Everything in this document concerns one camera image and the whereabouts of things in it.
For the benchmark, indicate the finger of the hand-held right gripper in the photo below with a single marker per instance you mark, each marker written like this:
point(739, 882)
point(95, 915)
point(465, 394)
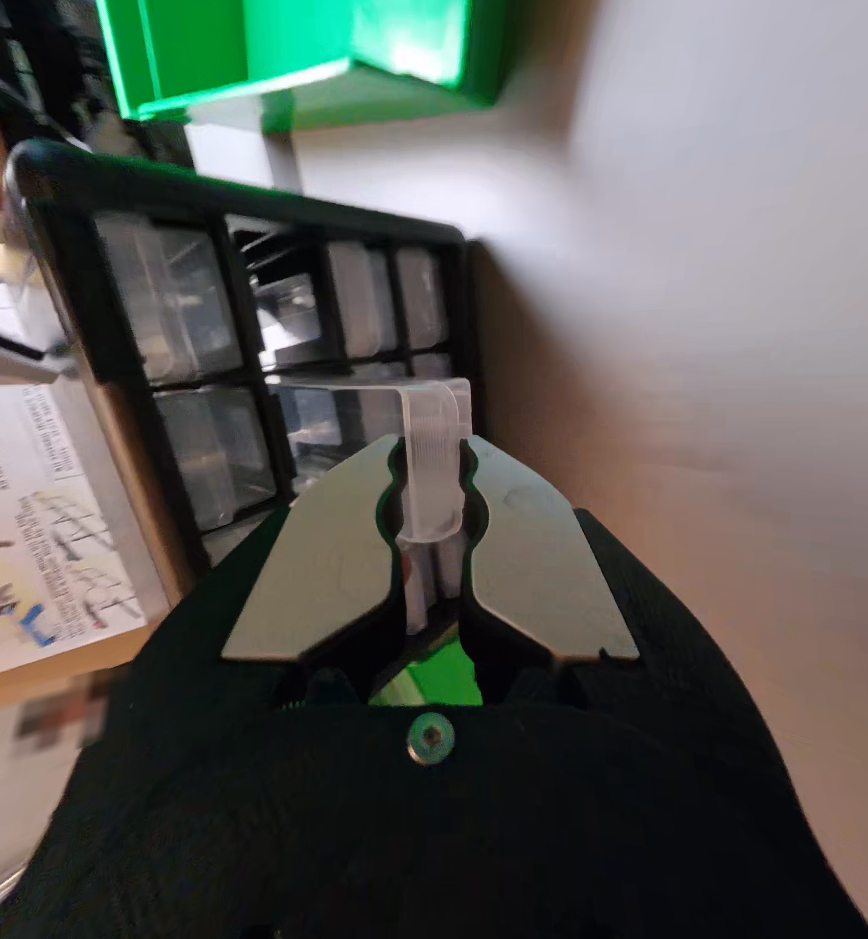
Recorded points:
point(8, 367)

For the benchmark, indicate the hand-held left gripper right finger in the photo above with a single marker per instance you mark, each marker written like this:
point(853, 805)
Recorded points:
point(544, 579)

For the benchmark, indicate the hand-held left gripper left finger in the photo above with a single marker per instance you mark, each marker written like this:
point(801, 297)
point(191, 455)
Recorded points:
point(316, 572)

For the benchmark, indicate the black drawer cabinet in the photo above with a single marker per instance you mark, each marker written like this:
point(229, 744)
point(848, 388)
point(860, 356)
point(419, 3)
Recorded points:
point(60, 257)

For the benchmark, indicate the green plastic bin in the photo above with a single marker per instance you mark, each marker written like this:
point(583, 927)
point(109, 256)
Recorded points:
point(294, 81)
point(427, 678)

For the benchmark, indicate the clear plastic drawer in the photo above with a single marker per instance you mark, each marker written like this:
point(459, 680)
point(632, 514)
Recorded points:
point(430, 455)

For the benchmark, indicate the set of clear cabinet drawers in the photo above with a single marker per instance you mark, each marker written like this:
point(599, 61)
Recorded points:
point(177, 293)

